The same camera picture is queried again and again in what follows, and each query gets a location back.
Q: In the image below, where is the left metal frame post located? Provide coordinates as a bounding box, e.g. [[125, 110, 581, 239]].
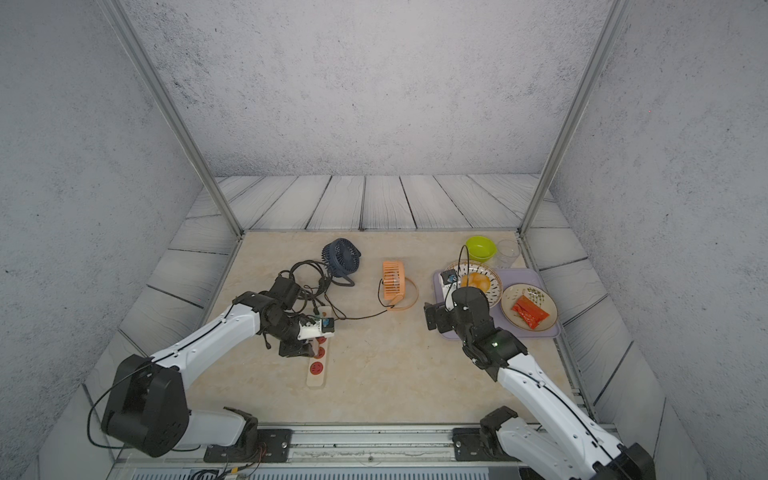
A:
[[99, 0, 245, 240]]

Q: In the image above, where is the right metal frame post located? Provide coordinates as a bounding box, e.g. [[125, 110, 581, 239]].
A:
[[518, 0, 632, 238]]

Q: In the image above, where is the patterned ceramic plate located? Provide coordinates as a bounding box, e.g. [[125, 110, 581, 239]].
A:
[[442, 261, 503, 307]]

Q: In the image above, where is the orange desk fan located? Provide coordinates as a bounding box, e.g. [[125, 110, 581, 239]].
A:
[[379, 260, 419, 311]]

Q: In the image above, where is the knotted bread roll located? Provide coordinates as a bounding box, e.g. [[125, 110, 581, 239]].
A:
[[461, 272, 492, 293]]

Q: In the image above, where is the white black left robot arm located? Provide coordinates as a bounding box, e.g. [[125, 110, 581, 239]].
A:
[[101, 291, 334, 463]]

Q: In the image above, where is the red snack packet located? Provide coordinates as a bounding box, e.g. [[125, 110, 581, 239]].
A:
[[512, 295, 550, 330]]

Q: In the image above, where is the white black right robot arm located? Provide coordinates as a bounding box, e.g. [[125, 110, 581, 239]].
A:
[[423, 287, 656, 479]]

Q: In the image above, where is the clear glass cup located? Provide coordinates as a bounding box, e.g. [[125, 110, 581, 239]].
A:
[[494, 238, 521, 269]]

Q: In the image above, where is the black blue fan cable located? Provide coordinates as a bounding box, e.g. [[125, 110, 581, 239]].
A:
[[299, 269, 349, 322]]

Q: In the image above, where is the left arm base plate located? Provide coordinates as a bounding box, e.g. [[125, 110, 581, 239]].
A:
[[203, 428, 293, 464]]

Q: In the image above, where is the black power strip cord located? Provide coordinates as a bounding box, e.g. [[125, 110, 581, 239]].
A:
[[272, 259, 332, 316]]

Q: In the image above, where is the small beige floral plate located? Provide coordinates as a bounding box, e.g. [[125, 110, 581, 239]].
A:
[[500, 284, 558, 333]]

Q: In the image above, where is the lavender tray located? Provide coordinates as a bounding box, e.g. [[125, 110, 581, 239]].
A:
[[470, 264, 561, 338]]

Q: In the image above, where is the green plastic bowl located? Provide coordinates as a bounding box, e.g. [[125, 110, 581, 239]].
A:
[[465, 235, 497, 263]]

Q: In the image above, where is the black orange fan cable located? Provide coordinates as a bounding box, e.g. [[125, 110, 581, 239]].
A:
[[332, 277, 397, 322]]

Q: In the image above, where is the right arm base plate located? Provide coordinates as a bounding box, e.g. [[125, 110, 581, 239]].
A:
[[451, 427, 516, 462]]

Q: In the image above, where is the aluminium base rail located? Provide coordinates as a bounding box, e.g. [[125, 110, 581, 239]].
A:
[[110, 424, 542, 479]]

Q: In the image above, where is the metal frame post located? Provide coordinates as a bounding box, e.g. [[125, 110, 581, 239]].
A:
[[99, 0, 245, 240], [518, 0, 632, 238]]

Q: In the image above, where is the white red power strip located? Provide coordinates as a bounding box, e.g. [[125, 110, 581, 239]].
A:
[[306, 306, 336, 389]]

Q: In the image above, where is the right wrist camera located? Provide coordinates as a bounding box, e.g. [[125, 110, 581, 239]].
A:
[[440, 268, 460, 310]]

